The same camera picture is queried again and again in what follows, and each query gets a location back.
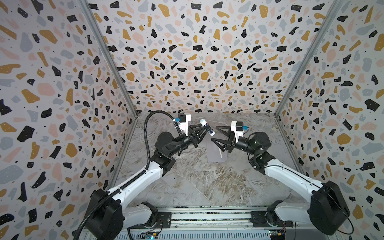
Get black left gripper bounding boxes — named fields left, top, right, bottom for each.
left=168, top=124, right=209, bottom=159

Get blue glue stick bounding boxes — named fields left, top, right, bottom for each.
left=200, top=119, right=215, bottom=137

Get lavender envelope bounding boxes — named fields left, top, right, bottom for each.
left=205, top=136, right=228, bottom=163

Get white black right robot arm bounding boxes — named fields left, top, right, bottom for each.
left=212, top=126, right=351, bottom=236

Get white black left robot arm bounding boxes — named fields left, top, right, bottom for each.
left=73, top=124, right=215, bottom=240

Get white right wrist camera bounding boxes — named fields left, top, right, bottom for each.
left=230, top=121, right=248, bottom=143

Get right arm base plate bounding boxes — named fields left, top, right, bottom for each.
left=250, top=211, right=294, bottom=228

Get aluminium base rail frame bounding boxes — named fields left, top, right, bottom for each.
left=80, top=205, right=340, bottom=240

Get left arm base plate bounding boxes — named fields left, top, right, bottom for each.
left=144, top=212, right=172, bottom=229

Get black corrugated cable conduit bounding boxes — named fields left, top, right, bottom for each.
left=73, top=110, right=178, bottom=240

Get left aluminium corner post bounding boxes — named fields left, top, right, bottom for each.
left=78, top=0, right=138, bottom=119

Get aluminium corner post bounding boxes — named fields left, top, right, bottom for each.
left=78, top=0, right=138, bottom=119
left=274, top=0, right=343, bottom=119

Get right aluminium corner post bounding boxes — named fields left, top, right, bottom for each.
left=274, top=0, right=343, bottom=119

